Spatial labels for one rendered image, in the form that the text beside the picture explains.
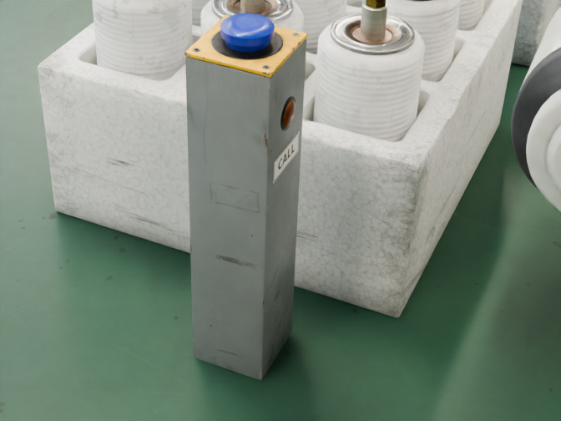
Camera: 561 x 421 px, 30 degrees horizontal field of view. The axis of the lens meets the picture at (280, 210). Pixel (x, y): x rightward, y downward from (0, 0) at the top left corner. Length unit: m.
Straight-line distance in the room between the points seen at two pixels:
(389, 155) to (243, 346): 0.21
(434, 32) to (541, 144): 0.35
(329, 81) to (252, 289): 0.20
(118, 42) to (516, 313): 0.46
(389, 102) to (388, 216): 0.10
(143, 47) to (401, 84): 0.25
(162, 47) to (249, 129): 0.26
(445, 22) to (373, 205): 0.20
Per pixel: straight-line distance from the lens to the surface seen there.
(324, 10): 1.06
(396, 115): 0.95
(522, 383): 0.98
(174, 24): 1.02
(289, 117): 0.80
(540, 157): 0.71
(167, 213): 1.06
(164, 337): 0.99
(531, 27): 1.44
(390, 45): 0.93
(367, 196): 0.94
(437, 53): 1.04
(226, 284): 0.89
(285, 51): 0.78
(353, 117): 0.94
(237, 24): 0.78
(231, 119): 0.79
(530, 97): 0.72
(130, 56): 1.02
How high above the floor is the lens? 0.69
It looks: 37 degrees down
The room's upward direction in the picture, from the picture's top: 2 degrees clockwise
